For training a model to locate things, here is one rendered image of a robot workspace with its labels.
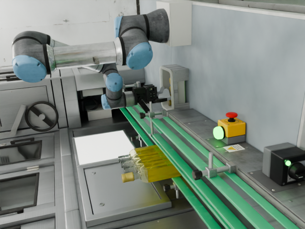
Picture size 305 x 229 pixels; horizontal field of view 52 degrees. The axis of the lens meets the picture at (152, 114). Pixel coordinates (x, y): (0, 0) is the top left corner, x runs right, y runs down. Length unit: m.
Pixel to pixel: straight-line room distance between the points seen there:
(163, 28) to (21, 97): 1.20
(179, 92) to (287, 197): 0.83
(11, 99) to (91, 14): 2.92
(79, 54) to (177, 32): 0.44
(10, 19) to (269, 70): 4.31
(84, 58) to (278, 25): 0.70
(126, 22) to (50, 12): 3.59
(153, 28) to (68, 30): 3.59
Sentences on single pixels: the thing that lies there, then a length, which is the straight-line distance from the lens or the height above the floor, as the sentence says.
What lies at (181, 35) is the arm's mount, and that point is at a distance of 1.43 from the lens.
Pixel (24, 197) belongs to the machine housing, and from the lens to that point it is 1.60.
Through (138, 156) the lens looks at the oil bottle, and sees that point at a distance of 1.33.
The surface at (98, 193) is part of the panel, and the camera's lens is 1.41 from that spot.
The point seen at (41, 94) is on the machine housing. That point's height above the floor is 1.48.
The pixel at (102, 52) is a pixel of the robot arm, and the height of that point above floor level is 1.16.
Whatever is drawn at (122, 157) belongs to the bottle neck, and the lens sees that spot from 1.38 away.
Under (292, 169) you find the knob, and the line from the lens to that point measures 0.87.
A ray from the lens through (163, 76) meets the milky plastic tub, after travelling 1.64.
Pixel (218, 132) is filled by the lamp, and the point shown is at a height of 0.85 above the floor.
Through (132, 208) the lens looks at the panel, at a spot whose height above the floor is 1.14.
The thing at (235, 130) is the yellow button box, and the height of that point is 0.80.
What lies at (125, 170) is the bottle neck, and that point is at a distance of 1.28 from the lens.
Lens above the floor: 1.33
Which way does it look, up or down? 15 degrees down
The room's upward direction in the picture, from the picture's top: 99 degrees counter-clockwise
